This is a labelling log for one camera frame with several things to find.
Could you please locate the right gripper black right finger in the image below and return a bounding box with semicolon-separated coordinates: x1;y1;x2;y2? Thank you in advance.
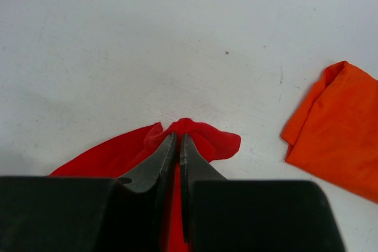
180;134;345;251

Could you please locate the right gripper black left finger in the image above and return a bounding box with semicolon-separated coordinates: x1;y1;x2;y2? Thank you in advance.
1;134;177;251

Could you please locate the red t shirt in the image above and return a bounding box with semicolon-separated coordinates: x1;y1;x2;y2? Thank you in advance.
49;118;241;251

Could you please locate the orange folded t shirt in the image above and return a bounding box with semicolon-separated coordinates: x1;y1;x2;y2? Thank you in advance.
281;61;377;202

